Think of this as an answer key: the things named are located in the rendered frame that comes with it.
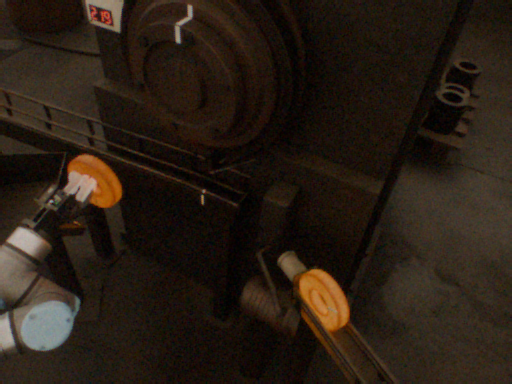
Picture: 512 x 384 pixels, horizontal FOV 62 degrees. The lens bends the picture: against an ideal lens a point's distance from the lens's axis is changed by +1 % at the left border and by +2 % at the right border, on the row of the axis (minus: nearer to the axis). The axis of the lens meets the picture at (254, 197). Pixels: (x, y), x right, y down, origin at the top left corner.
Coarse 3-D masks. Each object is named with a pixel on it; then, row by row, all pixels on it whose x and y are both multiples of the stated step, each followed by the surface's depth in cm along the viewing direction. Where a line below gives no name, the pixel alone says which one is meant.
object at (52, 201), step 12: (48, 192) 101; (60, 192) 102; (48, 204) 101; (60, 204) 99; (72, 204) 104; (36, 216) 98; (48, 216) 99; (60, 216) 102; (72, 216) 105; (36, 228) 97; (48, 228) 102; (48, 240) 100
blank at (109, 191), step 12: (84, 156) 108; (72, 168) 111; (84, 168) 108; (96, 168) 106; (108, 168) 108; (96, 180) 109; (108, 180) 107; (96, 192) 114; (108, 192) 110; (120, 192) 112; (96, 204) 116; (108, 204) 113
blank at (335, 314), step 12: (312, 276) 104; (324, 276) 102; (300, 288) 111; (312, 288) 106; (324, 288) 101; (336, 288) 100; (312, 300) 109; (324, 300) 103; (336, 300) 99; (324, 312) 107; (336, 312) 100; (348, 312) 101; (324, 324) 107; (336, 324) 102
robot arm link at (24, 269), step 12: (0, 252) 95; (12, 252) 94; (24, 252) 95; (0, 264) 93; (12, 264) 94; (24, 264) 95; (36, 264) 98; (0, 276) 92; (12, 276) 94; (24, 276) 95; (0, 288) 92; (12, 288) 93; (24, 288) 94; (0, 300) 92; (12, 300) 94
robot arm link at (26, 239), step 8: (16, 232) 97; (24, 232) 97; (32, 232) 98; (8, 240) 96; (16, 240) 96; (24, 240) 96; (32, 240) 96; (40, 240) 97; (24, 248) 95; (32, 248) 96; (40, 248) 98; (48, 248) 99; (40, 256) 98
